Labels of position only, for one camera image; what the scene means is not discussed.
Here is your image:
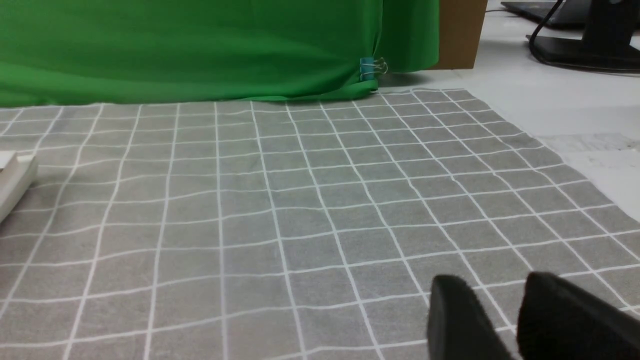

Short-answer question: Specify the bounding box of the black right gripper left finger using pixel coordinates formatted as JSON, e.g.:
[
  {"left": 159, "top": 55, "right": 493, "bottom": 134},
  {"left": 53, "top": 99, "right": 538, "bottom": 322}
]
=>
[{"left": 426, "top": 275, "right": 513, "bottom": 360}]

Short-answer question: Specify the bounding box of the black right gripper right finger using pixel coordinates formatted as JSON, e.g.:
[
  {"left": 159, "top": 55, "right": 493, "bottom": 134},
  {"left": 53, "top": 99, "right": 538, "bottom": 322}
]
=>
[{"left": 516, "top": 272, "right": 640, "bottom": 360}]

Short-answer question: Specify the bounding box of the grey checked tablecloth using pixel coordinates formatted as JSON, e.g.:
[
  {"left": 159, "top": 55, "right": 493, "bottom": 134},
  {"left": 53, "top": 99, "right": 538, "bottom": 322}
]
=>
[{"left": 1, "top": 89, "right": 639, "bottom": 360}]

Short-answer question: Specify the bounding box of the blue binder clip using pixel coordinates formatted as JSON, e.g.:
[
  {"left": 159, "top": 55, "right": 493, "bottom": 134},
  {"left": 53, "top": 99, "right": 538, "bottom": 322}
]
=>
[{"left": 359, "top": 57, "right": 389, "bottom": 82}]

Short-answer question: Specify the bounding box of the black monitor stand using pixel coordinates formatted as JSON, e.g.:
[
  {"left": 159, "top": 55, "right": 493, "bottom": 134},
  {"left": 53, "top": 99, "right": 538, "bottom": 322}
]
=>
[{"left": 528, "top": 0, "right": 640, "bottom": 75}]

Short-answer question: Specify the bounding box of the brown cardboard board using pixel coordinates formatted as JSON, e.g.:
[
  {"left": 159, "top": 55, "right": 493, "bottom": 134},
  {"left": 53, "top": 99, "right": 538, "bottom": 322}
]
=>
[{"left": 430, "top": 0, "right": 488, "bottom": 70}]

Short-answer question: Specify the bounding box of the black laptop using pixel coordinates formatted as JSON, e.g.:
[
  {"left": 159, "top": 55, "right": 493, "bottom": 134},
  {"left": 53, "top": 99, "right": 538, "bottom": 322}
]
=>
[{"left": 500, "top": 0, "right": 591, "bottom": 29}]

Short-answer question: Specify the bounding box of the green backdrop cloth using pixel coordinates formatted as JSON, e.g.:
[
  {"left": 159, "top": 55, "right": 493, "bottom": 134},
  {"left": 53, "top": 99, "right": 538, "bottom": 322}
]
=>
[{"left": 0, "top": 0, "right": 440, "bottom": 108}]

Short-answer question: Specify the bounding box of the black cable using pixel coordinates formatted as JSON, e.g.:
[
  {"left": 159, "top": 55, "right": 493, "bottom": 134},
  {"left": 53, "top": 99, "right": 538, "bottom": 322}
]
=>
[{"left": 528, "top": 0, "right": 565, "bottom": 56}]

